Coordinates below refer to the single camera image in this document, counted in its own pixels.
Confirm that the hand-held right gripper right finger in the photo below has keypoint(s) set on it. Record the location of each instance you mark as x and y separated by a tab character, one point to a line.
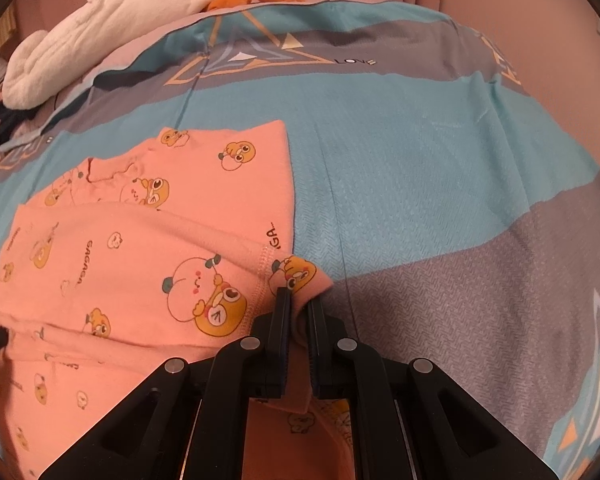
314	330

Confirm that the blue grey striped duvet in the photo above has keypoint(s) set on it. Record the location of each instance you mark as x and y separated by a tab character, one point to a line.
405	185

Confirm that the white goose plush toy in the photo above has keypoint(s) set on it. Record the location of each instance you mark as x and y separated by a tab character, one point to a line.
80	35

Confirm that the dark navy garment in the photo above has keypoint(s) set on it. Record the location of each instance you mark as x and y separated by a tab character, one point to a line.
10	120

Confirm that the pink cartoon print baby romper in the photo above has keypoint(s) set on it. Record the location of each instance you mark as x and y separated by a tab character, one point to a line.
130	270

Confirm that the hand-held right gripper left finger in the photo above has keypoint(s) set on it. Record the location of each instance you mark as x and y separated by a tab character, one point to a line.
282	320

